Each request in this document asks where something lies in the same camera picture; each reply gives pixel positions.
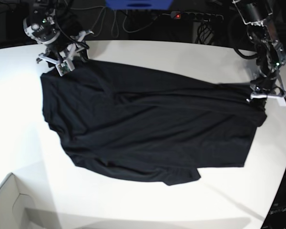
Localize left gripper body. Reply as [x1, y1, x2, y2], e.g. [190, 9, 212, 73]
[247, 71, 286, 103]

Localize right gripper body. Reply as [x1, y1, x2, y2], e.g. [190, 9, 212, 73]
[36, 30, 94, 67]

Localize black t-shirt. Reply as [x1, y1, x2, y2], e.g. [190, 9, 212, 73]
[40, 60, 267, 186]

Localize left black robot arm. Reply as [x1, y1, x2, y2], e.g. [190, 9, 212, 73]
[232, 0, 286, 106]

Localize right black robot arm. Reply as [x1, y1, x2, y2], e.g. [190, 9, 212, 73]
[23, 0, 93, 67]

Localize blue plastic bin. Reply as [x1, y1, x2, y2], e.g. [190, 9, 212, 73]
[105, 0, 173, 10]

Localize black power strip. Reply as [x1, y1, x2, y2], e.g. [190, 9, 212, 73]
[170, 11, 224, 22]

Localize white cardboard box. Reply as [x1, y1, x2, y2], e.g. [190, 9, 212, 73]
[0, 172, 62, 229]

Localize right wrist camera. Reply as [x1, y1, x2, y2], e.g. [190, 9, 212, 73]
[55, 60, 75, 76]

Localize grey cables on floor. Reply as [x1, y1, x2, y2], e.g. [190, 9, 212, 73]
[69, 0, 163, 38]

